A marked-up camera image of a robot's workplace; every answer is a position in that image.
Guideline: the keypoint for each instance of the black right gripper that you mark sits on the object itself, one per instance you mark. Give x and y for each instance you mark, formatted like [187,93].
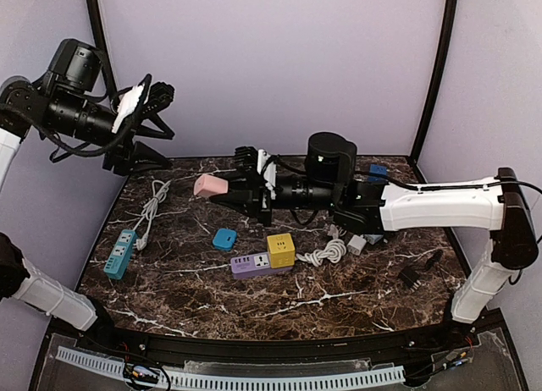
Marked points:
[255,191]

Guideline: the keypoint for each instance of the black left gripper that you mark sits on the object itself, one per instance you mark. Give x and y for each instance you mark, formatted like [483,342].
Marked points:
[128,141]

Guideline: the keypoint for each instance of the pink charger plug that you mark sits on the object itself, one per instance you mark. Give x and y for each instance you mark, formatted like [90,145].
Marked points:
[208,185]

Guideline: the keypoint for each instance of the yellow cube socket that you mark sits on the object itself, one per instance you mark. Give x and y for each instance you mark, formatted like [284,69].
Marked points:
[281,250]

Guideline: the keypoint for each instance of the purple power strip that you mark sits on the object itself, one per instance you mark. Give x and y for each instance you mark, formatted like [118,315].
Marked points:
[254,265]

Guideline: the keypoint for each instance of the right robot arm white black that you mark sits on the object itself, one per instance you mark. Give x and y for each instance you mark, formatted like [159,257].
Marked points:
[371,203]

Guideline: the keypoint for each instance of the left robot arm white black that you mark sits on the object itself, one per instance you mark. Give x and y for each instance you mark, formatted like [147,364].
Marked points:
[61,107]

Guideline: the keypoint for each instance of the black plug adapter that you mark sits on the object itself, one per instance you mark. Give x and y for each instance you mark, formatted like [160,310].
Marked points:
[410,277]

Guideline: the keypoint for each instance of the blue flat adapter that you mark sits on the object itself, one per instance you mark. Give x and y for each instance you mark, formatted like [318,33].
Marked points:
[224,239]

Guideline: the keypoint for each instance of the teal power strip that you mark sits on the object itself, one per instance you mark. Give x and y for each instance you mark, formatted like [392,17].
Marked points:
[120,255]

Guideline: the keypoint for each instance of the white charger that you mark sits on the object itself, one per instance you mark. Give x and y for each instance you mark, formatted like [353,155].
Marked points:
[356,245]

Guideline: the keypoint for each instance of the dark blue cube socket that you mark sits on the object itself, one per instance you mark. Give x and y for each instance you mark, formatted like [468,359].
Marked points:
[377,173]

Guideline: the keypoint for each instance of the light blue charger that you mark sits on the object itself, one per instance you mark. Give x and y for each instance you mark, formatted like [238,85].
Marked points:
[373,238]

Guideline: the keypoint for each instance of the left black frame post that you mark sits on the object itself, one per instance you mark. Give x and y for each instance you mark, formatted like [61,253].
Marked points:
[100,41]

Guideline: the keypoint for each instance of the black frame post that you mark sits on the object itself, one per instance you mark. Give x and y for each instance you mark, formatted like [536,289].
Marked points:
[100,41]
[443,45]

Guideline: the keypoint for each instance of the black front aluminium rail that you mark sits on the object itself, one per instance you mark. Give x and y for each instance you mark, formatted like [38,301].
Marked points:
[410,346]

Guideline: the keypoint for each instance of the white slotted cable duct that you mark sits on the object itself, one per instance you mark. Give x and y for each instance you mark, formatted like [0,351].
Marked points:
[217,376]

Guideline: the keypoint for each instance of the right black frame post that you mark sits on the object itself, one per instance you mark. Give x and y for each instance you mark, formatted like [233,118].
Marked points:
[443,45]

